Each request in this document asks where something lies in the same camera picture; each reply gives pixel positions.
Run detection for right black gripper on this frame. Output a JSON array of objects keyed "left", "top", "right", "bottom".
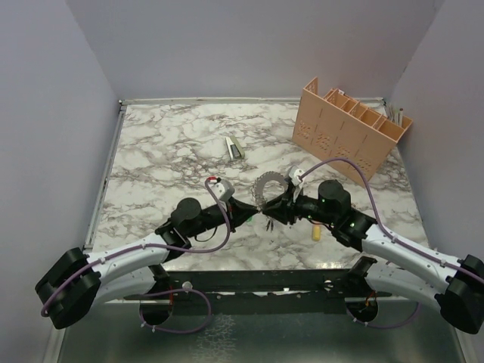
[{"left": 264, "top": 185, "right": 337, "bottom": 225}]

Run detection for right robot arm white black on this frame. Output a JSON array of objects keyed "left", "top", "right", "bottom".
[{"left": 262, "top": 180, "right": 483, "bottom": 334}]

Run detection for beige stapler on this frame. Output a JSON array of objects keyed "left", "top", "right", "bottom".
[{"left": 225, "top": 135, "right": 245, "bottom": 160}]

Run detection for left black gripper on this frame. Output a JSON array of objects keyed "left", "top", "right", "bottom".
[{"left": 186, "top": 195, "right": 257, "bottom": 238}]

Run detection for yellow pink marker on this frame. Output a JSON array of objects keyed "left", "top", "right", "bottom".
[{"left": 312, "top": 225, "right": 321, "bottom": 241}]

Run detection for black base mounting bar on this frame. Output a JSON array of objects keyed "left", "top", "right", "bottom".
[{"left": 139, "top": 268, "right": 371, "bottom": 315}]

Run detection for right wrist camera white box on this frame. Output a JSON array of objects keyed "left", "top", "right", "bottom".
[{"left": 285, "top": 166, "right": 304, "bottom": 201}]

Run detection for peach compartment organizer box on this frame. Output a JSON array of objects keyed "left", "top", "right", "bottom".
[{"left": 292, "top": 78, "right": 413, "bottom": 186}]

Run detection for pens behind organizer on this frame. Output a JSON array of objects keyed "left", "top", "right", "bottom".
[{"left": 385, "top": 104, "right": 404, "bottom": 127}]

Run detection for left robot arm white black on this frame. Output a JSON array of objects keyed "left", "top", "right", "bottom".
[{"left": 35, "top": 197, "right": 258, "bottom": 329}]

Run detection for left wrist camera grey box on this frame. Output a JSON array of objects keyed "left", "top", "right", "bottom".
[{"left": 211, "top": 179, "right": 234, "bottom": 203}]

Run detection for aluminium table frame rail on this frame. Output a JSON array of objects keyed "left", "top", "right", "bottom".
[{"left": 84, "top": 100, "right": 126, "bottom": 250}]

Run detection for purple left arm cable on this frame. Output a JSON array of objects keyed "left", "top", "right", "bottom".
[{"left": 40, "top": 176, "right": 231, "bottom": 317}]

